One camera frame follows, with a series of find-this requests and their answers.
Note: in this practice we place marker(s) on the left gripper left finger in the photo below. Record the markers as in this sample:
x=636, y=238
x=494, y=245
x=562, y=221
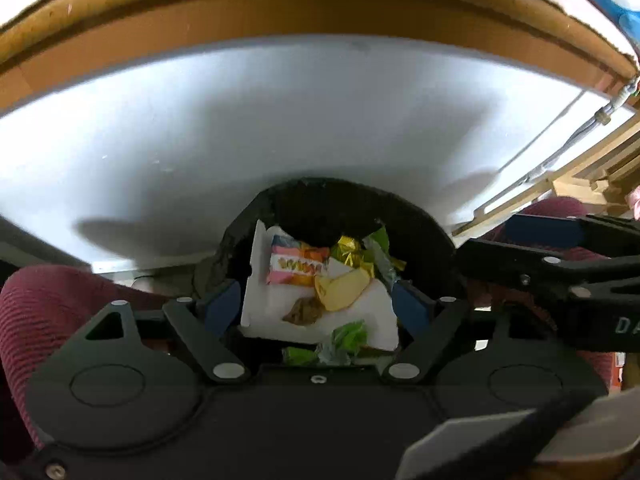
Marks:
x=200, y=326

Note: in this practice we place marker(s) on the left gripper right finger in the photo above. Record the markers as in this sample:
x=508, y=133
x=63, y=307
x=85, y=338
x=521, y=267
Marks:
x=432, y=325

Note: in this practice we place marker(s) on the orange package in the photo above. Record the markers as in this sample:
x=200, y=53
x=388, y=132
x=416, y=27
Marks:
x=294, y=313

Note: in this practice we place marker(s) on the gold foil wrapper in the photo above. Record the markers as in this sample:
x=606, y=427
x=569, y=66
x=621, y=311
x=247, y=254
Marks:
x=351, y=252

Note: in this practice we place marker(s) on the macaron snack wrapper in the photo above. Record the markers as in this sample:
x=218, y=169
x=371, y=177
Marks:
x=292, y=262

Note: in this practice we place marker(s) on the green yellow foil bag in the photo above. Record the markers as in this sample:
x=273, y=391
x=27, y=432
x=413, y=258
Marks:
x=377, y=245

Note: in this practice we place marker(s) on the green white wrapper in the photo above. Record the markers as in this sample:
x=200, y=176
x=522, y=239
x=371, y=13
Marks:
x=339, y=349

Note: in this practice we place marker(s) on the apple slice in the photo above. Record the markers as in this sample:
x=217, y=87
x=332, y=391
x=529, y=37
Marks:
x=336, y=294

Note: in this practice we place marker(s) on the black trash bin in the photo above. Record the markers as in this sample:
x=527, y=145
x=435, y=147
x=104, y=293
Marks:
x=318, y=211

